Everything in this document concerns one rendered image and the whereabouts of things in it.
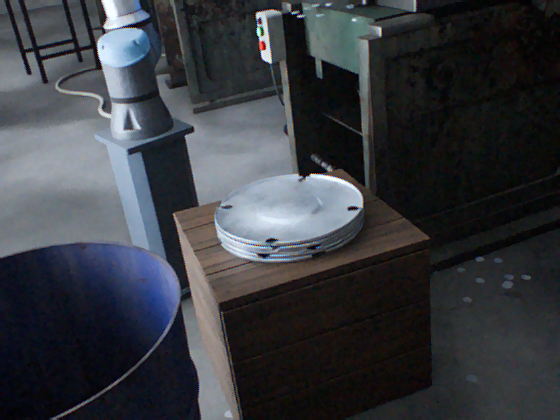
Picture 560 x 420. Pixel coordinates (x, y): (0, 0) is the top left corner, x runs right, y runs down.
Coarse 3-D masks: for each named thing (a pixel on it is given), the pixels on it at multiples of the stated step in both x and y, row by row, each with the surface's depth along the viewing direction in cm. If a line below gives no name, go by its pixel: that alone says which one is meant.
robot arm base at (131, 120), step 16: (144, 96) 149; (160, 96) 154; (112, 112) 153; (128, 112) 150; (144, 112) 150; (160, 112) 152; (112, 128) 153; (128, 128) 151; (144, 128) 150; (160, 128) 152
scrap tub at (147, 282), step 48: (96, 240) 101; (0, 288) 101; (48, 288) 104; (96, 288) 105; (144, 288) 101; (0, 336) 104; (48, 336) 108; (96, 336) 109; (144, 336) 106; (0, 384) 105; (48, 384) 111; (96, 384) 113; (144, 384) 75; (192, 384) 89
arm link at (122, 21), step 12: (108, 0) 153; (120, 0) 153; (132, 0) 155; (108, 12) 155; (120, 12) 154; (132, 12) 155; (144, 12) 158; (108, 24) 156; (120, 24) 154; (132, 24) 154; (144, 24) 156; (156, 36) 163; (156, 48) 159
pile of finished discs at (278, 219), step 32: (256, 192) 132; (288, 192) 129; (320, 192) 128; (352, 192) 127; (224, 224) 121; (256, 224) 119; (288, 224) 118; (320, 224) 116; (352, 224) 116; (256, 256) 114; (288, 256) 112
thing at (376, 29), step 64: (384, 64) 143; (448, 64) 149; (512, 64) 158; (384, 128) 150; (448, 128) 159; (512, 128) 168; (384, 192) 157; (448, 192) 168; (512, 192) 175; (448, 256) 167
